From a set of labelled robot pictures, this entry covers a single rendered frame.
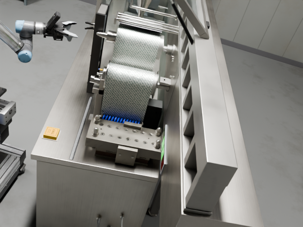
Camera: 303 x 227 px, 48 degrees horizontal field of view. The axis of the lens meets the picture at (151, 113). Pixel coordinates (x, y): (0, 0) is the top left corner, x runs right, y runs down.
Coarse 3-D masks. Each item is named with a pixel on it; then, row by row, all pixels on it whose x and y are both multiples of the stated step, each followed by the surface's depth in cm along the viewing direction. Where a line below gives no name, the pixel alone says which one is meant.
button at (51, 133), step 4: (48, 128) 181; (52, 128) 181; (56, 128) 182; (44, 132) 178; (48, 132) 179; (52, 132) 179; (56, 132) 180; (44, 136) 177; (48, 136) 177; (52, 136) 177; (56, 136) 178
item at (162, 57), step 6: (162, 54) 254; (162, 60) 245; (162, 66) 236; (162, 72) 228; (162, 90) 207; (162, 96) 200; (162, 102) 194; (162, 108) 189; (162, 114) 183; (162, 120) 186; (156, 126) 199; (162, 126) 188
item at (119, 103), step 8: (104, 96) 175; (112, 96) 175; (120, 96) 175; (128, 96) 174; (136, 96) 174; (104, 104) 179; (112, 104) 178; (120, 104) 178; (128, 104) 178; (136, 104) 177; (144, 104) 177; (104, 112) 182; (112, 112) 182; (120, 112) 181; (128, 112) 181; (136, 112) 181; (144, 112) 180; (136, 120) 184
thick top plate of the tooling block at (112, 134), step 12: (108, 120) 180; (108, 132) 173; (120, 132) 175; (132, 132) 177; (144, 132) 179; (96, 144) 170; (108, 144) 169; (120, 144) 169; (132, 144) 171; (144, 144) 172; (144, 156) 174; (156, 156) 173
